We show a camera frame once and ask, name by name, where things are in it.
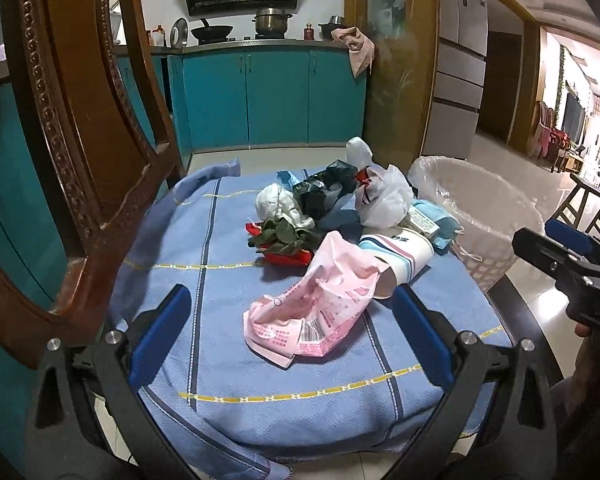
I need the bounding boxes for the black plastic bag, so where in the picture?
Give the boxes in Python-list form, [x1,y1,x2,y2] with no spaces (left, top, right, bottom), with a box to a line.
[292,160,359,221]

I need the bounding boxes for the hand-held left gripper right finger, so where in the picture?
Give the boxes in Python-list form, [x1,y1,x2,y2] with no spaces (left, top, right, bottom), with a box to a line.
[380,284,561,480]

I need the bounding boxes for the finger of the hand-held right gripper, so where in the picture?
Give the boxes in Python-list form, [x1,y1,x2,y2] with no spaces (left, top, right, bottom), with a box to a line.
[511,228,600,335]
[546,218,600,273]

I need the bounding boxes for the white plastic bag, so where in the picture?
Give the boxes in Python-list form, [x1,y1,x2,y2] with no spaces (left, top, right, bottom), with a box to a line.
[345,136,415,228]

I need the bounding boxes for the red dining chairs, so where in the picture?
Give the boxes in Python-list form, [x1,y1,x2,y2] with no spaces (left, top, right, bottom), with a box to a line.
[532,101,572,173]

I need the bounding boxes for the red wrapper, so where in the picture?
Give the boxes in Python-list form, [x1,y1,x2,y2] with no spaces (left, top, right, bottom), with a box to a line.
[245,220,315,266]

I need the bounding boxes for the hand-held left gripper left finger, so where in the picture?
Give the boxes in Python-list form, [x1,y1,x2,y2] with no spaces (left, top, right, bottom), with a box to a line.
[24,284,201,480]

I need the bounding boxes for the small white box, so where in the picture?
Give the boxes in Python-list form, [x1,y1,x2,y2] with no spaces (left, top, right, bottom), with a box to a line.
[397,208,441,238]

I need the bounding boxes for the pink hanging cloth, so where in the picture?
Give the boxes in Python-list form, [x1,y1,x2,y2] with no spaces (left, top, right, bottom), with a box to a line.
[330,26,376,78]

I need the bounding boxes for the teal kitchen cabinets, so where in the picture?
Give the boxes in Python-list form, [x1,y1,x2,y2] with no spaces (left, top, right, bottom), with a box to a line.
[0,46,369,461]

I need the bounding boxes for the wooden stool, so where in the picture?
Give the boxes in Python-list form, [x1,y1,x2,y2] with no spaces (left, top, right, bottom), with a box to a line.
[555,172,600,246]

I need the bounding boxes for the pink plastic package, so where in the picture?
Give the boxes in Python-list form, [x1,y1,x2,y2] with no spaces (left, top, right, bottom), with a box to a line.
[243,231,383,368]

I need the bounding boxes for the wooden door frame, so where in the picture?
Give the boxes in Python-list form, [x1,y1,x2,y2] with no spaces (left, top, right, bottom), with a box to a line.
[344,0,440,158]

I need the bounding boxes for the green vegetable leaves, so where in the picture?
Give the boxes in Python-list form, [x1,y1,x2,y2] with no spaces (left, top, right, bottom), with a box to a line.
[247,217,313,256]

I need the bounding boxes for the carved wooden chair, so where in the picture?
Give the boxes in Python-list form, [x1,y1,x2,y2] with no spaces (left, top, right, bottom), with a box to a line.
[0,0,187,368]

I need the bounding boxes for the silver refrigerator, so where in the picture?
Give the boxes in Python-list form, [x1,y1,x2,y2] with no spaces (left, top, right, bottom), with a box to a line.
[422,0,488,157]

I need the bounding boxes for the blue striped cloth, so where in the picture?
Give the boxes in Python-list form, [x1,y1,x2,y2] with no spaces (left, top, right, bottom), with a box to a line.
[107,157,513,480]

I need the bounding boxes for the round pot lid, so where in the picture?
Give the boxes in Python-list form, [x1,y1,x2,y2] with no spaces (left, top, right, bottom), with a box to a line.
[170,17,189,48]

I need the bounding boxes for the clear plastic bin liner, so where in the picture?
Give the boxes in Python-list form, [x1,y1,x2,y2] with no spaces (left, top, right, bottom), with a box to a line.
[407,155,546,241]

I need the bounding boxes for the light blue packet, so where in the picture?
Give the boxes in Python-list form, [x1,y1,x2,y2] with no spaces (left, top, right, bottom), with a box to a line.
[410,199,466,251]

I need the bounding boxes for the dark small pot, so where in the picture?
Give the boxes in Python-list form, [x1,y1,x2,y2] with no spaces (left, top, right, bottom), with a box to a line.
[319,16,350,41]

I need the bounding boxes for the striped paper cup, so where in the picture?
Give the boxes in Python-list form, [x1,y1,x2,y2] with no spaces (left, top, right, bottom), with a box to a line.
[358,232,436,300]

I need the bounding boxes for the white plastic basket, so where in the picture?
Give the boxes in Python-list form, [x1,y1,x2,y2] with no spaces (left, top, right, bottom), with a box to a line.
[407,155,546,293]

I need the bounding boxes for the steel cooking pot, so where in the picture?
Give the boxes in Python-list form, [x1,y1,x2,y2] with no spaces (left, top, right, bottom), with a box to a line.
[252,8,293,38]

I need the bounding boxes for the crumpled white tissue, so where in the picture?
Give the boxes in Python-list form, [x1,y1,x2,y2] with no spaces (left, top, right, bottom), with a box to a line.
[255,183,316,231]

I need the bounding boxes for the black wok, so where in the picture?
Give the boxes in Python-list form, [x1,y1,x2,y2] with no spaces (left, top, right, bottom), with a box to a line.
[190,18,234,43]

